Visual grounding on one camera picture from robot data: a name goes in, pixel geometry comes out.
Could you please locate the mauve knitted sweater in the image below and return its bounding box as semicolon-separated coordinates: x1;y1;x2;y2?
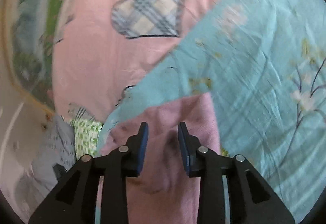
99;93;220;223

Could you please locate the green checkered pillow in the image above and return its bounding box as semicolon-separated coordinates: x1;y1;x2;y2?
71;119;103;160

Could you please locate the grey printed pillow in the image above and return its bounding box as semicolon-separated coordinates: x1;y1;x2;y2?
14;115;76;219

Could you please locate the teal floral quilt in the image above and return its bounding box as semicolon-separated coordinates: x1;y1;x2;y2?
98;0;325;222

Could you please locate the pink heart-print duvet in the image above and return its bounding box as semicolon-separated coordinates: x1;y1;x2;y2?
48;0;293;123

